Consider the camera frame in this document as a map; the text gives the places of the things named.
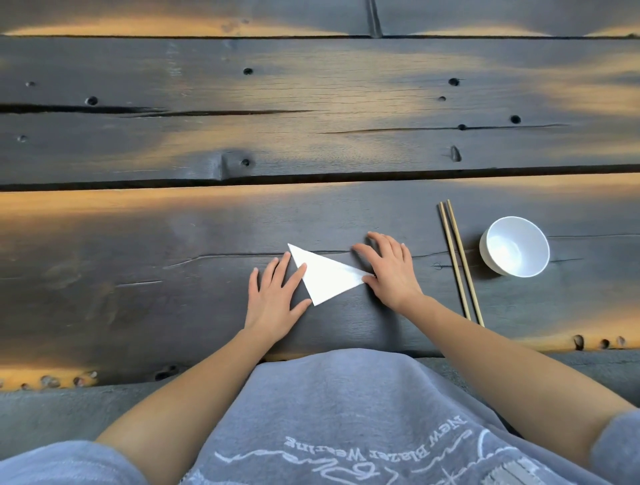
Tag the person's left little finger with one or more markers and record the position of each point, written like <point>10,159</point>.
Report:
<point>253,283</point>

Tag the person's left forearm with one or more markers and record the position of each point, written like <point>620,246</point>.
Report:
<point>185,399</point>

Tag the grey printed shirt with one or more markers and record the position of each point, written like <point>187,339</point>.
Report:
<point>350,424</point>

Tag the person's right forearm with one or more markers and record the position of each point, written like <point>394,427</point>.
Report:
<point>505,379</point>

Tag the wooden chopstick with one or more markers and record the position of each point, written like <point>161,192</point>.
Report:
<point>454,260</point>
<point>465,262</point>

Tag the person's right hand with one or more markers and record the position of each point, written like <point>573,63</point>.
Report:
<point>396,280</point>

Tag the person's left hand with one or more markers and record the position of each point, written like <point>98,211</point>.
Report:
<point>272,309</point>

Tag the person's right little finger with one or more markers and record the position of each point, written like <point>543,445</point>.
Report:
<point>407,254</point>

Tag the person's left middle finger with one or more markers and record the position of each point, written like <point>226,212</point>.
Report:
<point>283,270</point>

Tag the person's right middle finger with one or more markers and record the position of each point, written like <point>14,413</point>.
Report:
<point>377,245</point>

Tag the white ceramic bowl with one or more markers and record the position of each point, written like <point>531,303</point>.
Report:
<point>515,246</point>

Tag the person's left thumb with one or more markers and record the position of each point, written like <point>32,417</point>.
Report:
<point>301,307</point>

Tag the person's right thumb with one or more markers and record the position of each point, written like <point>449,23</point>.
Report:
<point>371,283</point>

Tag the white paper napkin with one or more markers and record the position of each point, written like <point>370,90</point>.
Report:
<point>327,276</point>

